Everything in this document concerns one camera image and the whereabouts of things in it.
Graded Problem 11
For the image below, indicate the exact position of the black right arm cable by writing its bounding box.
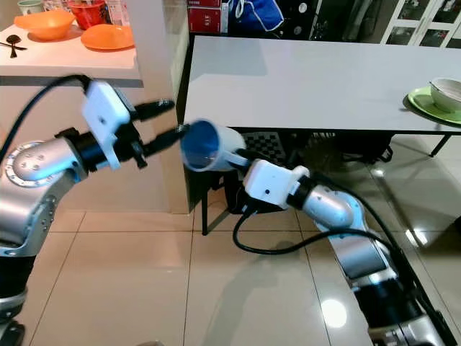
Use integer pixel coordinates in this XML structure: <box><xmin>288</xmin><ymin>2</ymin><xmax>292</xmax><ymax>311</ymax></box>
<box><xmin>232</xmin><ymin>205</ymin><xmax>444</xmax><ymax>325</ymax></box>

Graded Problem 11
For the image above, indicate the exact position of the white and red carton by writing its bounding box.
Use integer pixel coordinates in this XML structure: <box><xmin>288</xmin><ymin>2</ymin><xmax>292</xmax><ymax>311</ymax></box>
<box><xmin>106</xmin><ymin>0</ymin><xmax>133</xmax><ymax>27</ymax></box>

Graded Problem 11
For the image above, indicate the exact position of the white cabinet with glass doors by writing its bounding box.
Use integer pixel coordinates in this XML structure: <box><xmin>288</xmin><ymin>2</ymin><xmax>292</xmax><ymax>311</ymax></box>
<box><xmin>378</xmin><ymin>0</ymin><xmax>461</xmax><ymax>50</ymax></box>

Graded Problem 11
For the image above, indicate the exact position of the black spoon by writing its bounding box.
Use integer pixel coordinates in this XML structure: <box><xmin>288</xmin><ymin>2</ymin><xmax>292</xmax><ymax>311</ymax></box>
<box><xmin>6</xmin><ymin>33</ymin><xmax>24</xmax><ymax>59</ymax></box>

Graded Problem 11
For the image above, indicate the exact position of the orange bowl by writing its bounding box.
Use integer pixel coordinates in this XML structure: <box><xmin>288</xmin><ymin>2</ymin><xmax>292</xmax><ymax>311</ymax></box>
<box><xmin>14</xmin><ymin>9</ymin><xmax>76</xmax><ymax>42</ymax></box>

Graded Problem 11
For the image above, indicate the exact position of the green plate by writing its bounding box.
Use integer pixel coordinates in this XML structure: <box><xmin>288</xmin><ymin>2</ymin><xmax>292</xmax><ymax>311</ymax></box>
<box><xmin>407</xmin><ymin>86</ymin><xmax>461</xmax><ymax>128</ymax></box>

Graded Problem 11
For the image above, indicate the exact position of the blue bag with white trim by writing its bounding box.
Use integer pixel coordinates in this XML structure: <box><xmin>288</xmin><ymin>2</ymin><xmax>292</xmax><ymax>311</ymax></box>
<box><xmin>230</xmin><ymin>0</ymin><xmax>286</xmax><ymax>33</ymax></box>

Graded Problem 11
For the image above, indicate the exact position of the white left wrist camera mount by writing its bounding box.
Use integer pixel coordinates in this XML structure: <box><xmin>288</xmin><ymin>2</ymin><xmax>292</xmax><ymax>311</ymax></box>
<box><xmin>81</xmin><ymin>79</ymin><xmax>138</xmax><ymax>171</ymax></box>

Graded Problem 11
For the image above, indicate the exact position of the white kitchen counter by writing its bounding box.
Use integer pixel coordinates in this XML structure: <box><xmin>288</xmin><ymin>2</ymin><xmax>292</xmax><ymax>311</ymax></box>
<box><xmin>0</xmin><ymin>22</ymin><xmax>188</xmax><ymax>215</ymax></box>

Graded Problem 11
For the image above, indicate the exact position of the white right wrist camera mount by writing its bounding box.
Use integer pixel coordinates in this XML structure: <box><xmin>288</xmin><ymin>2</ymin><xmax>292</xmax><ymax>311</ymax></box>
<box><xmin>243</xmin><ymin>160</ymin><xmax>308</xmax><ymax>211</ymax></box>

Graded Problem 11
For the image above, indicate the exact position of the white mug with blue inside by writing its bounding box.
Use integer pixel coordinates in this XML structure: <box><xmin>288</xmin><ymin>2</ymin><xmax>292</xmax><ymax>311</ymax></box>
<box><xmin>179</xmin><ymin>119</ymin><xmax>250</xmax><ymax>174</ymax></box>

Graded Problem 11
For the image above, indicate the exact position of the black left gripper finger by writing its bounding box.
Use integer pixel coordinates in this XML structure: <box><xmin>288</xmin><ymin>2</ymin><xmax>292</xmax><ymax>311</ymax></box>
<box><xmin>144</xmin><ymin>123</ymin><xmax>192</xmax><ymax>154</ymax></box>
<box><xmin>133</xmin><ymin>99</ymin><xmax>177</xmax><ymax>122</ymax></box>

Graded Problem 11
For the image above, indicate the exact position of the orange plate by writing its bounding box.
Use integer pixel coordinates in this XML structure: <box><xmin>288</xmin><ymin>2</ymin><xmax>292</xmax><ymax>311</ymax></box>
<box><xmin>81</xmin><ymin>24</ymin><xmax>135</xmax><ymax>51</ymax></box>

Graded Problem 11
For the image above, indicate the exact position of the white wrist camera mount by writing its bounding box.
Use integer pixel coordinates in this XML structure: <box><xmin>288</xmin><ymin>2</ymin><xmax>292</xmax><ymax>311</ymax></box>
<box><xmin>81</xmin><ymin>79</ymin><xmax>138</xmax><ymax>171</ymax></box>
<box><xmin>243</xmin><ymin>160</ymin><xmax>308</xmax><ymax>211</ymax></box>

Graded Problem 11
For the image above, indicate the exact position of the pale green cup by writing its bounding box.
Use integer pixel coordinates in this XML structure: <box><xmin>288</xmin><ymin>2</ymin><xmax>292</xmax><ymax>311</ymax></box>
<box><xmin>17</xmin><ymin>0</ymin><xmax>45</xmax><ymax>16</ymax></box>

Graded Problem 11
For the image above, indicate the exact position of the red box with white numerals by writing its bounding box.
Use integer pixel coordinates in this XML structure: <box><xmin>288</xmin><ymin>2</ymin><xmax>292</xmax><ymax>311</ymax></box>
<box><xmin>187</xmin><ymin>9</ymin><xmax>223</xmax><ymax>34</ymax></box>

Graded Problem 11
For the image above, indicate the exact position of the white bowl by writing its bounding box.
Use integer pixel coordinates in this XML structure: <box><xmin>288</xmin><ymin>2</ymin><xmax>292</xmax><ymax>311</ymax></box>
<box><xmin>430</xmin><ymin>78</ymin><xmax>461</xmax><ymax>114</ymax></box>

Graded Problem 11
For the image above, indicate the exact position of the white table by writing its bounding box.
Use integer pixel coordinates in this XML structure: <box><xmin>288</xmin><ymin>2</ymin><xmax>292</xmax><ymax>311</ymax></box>
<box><xmin>184</xmin><ymin>35</ymin><xmax>461</xmax><ymax>236</ymax></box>

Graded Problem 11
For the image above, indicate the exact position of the red cup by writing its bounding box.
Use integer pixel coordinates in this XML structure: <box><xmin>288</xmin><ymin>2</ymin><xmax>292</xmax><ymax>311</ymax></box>
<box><xmin>67</xmin><ymin>0</ymin><xmax>109</xmax><ymax>31</ymax></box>

